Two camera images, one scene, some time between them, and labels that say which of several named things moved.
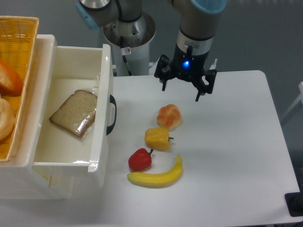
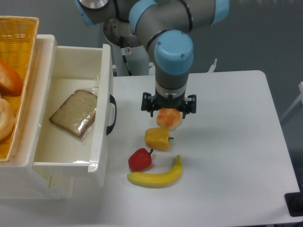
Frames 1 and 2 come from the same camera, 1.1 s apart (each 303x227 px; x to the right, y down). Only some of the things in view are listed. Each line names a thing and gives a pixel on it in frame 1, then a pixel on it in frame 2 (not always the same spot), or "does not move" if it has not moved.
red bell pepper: [140, 160] does not move
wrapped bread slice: [77, 114] does not move
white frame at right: [300, 98] does not move
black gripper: [186, 65] to [150, 103]
